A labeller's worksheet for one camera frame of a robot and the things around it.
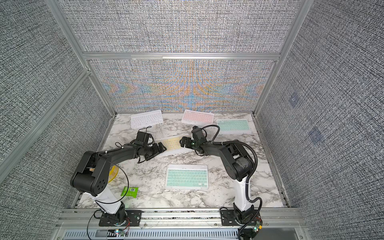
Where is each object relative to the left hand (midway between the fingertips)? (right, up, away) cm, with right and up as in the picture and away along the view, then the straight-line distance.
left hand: (164, 150), depth 94 cm
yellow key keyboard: (+3, +4, +6) cm, 8 cm away
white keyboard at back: (-21, +20, +20) cm, 35 cm away
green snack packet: (-15, -21, -13) cm, 29 cm away
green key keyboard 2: (+15, -14, -8) cm, 22 cm away
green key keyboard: (+49, +15, +17) cm, 54 cm away
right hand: (+13, +6, +5) cm, 15 cm away
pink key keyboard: (+22, +22, +23) cm, 39 cm away
